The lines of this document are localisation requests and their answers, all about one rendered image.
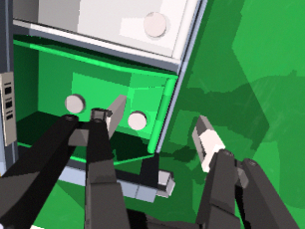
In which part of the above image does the grey metal disc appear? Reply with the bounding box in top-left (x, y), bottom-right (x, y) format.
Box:
top-left (65, 94), bottom-right (86, 114)

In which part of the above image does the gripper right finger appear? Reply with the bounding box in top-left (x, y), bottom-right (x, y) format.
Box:
top-left (192, 115), bottom-right (300, 229)

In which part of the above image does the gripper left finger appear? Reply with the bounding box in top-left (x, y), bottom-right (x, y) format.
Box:
top-left (0, 95), bottom-right (131, 229)

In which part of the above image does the white round disc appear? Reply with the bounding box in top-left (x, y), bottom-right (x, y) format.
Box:
top-left (144, 12), bottom-right (166, 37)
top-left (128, 111), bottom-right (147, 130)

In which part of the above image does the grey storage bin shelf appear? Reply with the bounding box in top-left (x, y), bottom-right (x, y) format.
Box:
top-left (0, 0), bottom-right (207, 202)

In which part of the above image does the green bin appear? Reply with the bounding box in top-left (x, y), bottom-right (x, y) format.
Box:
top-left (13, 34), bottom-right (174, 165)

